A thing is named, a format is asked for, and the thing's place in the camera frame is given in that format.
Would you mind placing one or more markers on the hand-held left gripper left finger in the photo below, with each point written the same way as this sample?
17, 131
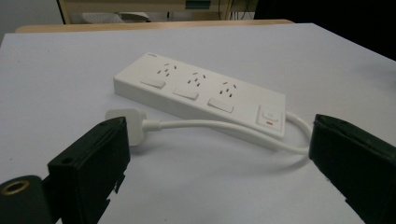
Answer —
90, 165

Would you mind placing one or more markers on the wooden table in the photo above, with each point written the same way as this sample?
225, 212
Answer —
149, 25

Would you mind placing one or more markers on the beige cabinet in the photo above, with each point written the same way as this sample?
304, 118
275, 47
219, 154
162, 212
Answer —
146, 7

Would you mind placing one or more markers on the white power plug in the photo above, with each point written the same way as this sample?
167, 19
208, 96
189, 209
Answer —
135, 124

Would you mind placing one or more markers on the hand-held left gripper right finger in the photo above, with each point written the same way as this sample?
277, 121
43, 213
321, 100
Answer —
355, 161

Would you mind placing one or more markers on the white power strip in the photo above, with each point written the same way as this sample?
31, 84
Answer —
199, 90

